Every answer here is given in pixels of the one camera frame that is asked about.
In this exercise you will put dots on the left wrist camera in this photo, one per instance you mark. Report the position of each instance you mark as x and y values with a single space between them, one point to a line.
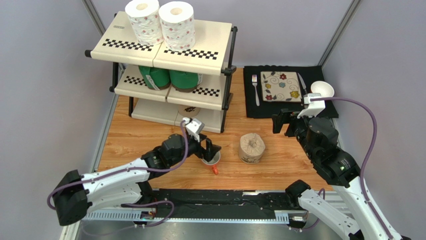
194 127

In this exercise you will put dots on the brown roll front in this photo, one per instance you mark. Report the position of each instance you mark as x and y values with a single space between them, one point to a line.
188 111

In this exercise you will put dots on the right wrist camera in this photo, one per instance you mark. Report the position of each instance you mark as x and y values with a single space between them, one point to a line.
313 106

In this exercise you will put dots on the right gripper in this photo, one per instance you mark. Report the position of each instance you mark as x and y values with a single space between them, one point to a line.
289 123

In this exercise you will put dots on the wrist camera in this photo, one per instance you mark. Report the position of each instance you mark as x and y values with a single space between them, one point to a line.
313 106
194 127

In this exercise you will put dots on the silver fork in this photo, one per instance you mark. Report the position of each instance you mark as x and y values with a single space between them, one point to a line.
254 80

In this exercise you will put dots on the black handled knife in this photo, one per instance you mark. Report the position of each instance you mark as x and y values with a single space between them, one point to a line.
303 84

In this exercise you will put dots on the floral square plate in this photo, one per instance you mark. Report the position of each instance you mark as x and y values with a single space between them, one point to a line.
280 86

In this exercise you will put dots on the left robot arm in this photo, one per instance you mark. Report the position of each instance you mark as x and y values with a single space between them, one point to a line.
77 195

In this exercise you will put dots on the plain white paper towel roll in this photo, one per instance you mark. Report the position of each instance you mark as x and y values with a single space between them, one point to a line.
144 19

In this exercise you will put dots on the floral white paper towel roll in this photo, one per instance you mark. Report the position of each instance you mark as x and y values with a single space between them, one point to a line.
178 25

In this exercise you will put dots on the cream three-tier shelf rack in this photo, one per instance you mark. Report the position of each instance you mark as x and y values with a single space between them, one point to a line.
211 57

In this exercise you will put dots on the green roll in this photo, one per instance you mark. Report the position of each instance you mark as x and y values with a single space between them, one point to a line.
184 81
155 78

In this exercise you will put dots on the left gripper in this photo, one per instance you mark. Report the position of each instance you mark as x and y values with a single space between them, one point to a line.
211 149

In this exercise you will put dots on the brown roll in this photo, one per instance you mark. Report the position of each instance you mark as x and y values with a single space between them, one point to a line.
251 148
188 111

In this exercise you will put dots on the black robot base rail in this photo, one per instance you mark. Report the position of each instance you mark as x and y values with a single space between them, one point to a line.
224 204

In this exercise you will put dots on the green roll front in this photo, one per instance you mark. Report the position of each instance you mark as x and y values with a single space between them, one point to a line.
184 81

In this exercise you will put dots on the orange white mug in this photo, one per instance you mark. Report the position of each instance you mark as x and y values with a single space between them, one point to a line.
212 164

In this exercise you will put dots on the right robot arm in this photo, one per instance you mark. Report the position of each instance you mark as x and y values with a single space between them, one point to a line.
318 139

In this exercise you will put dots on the orange white bowl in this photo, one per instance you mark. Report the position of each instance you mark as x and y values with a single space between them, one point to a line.
323 88

